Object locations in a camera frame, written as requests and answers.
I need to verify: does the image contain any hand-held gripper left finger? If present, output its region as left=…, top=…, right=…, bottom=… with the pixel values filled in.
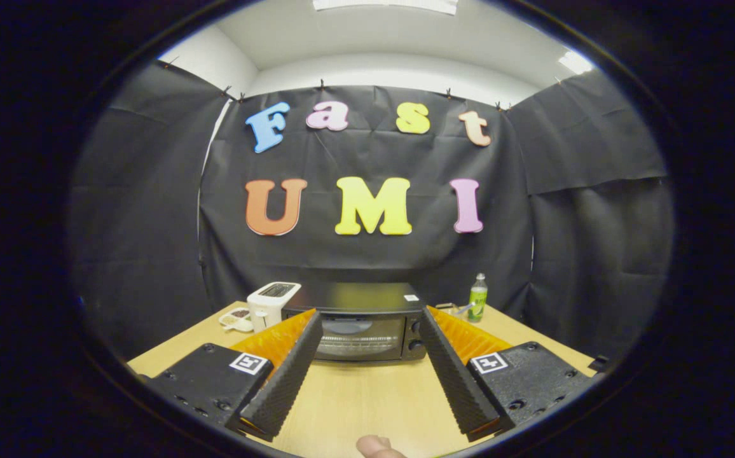
left=141, top=309, right=325, bottom=442

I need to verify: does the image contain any square ceiling light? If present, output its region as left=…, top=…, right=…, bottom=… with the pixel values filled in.
left=558, top=50, right=595, bottom=76

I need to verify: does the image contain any green label plastic bottle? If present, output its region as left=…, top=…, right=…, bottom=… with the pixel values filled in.
left=468, top=274, right=489, bottom=323

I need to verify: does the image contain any white pop-up toaster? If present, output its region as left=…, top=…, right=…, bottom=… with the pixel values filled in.
left=247, top=281, right=302, bottom=333

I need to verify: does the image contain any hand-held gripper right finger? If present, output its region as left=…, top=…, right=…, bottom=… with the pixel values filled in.
left=420, top=306, right=608, bottom=442

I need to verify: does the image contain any black toaster oven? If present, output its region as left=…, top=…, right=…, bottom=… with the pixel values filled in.
left=280, top=282, right=429, bottom=363

